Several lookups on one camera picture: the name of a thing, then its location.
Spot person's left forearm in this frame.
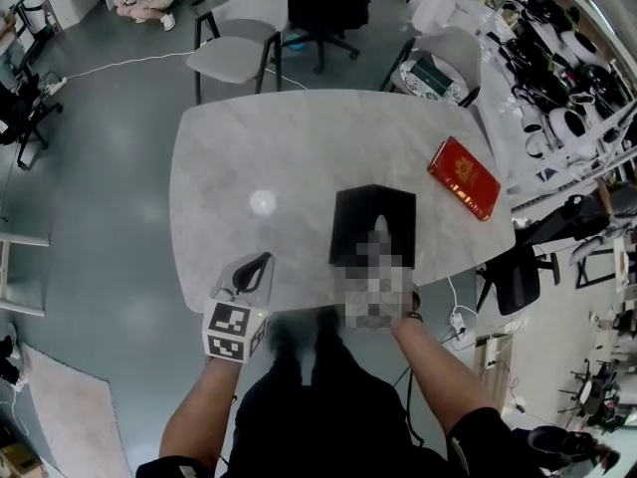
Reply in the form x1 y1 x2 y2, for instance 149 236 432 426
158 355 250 470

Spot dark green box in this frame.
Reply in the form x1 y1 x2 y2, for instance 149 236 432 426
408 56 457 92

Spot person's right forearm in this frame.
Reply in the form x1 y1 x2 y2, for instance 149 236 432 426
390 311 502 438

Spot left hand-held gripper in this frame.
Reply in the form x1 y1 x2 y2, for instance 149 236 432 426
202 252 276 365

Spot black shoe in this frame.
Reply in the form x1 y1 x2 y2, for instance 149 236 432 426
526 424 621 473

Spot black box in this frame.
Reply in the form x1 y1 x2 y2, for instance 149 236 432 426
328 183 417 270

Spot white floor cable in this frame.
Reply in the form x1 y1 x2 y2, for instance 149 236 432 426
49 47 210 92

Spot patterned round cushion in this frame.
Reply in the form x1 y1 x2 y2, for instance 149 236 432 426
399 59 469 105

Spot person's black trousers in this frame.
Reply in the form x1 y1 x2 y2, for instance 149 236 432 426
134 306 519 478

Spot white bin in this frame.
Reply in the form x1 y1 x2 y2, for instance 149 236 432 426
18 0 57 35

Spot grey chair with black legs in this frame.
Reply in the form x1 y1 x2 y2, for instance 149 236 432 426
379 26 485 110
185 0 291 107

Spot pink rug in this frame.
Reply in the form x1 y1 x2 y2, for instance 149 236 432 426
21 343 131 478

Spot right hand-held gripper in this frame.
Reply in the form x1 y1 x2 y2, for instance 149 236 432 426
342 214 415 329

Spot red flat gold-print box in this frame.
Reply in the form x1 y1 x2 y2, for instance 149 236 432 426
426 135 503 222

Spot white metal rack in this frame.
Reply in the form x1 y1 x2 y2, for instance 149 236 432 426
0 230 51 318

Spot black office chair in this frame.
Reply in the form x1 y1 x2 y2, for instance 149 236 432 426
279 0 380 75
476 197 606 318
0 70 65 170

